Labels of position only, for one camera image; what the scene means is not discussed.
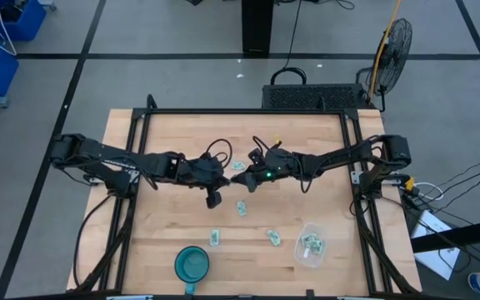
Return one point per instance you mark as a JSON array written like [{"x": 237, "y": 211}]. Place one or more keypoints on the clear plastic container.
[{"x": 304, "y": 262}]

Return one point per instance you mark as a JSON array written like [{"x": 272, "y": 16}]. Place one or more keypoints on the black metal table frame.
[{"x": 244, "y": 111}]

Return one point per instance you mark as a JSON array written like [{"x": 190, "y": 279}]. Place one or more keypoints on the black rectangular pillar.
[{"x": 257, "y": 26}]

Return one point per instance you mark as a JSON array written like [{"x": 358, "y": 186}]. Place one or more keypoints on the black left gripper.
[{"x": 200, "y": 171}]

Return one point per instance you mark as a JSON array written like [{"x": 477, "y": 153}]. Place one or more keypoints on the small white paper strip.
[{"x": 306, "y": 253}]

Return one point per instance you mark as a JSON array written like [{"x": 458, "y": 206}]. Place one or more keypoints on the black floor fan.
[{"x": 392, "y": 54}]

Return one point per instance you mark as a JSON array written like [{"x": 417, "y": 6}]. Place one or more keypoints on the yellow tag on gripper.
[{"x": 277, "y": 140}]

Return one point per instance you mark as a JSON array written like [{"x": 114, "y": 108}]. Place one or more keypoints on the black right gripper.
[{"x": 275, "y": 164}]

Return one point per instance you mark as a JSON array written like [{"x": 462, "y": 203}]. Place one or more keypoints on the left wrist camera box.
[{"x": 213, "y": 199}]

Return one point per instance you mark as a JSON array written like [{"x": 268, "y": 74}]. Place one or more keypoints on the black beam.
[{"x": 458, "y": 236}]

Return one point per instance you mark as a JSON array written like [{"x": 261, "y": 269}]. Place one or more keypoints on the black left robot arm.
[{"x": 98, "y": 151}]

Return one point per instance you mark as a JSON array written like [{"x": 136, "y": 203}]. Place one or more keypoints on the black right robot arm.
[{"x": 348, "y": 154}]

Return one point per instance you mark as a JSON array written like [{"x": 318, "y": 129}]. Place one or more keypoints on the black perforated computer case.
[{"x": 311, "y": 96}]

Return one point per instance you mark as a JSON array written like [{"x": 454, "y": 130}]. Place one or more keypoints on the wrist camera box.
[
  {"x": 256, "y": 155},
  {"x": 213, "y": 199}
]

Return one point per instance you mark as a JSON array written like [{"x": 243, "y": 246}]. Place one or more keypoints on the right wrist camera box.
[{"x": 256, "y": 155}]

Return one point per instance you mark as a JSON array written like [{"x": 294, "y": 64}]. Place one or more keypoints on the white paper sheets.
[{"x": 436, "y": 246}]

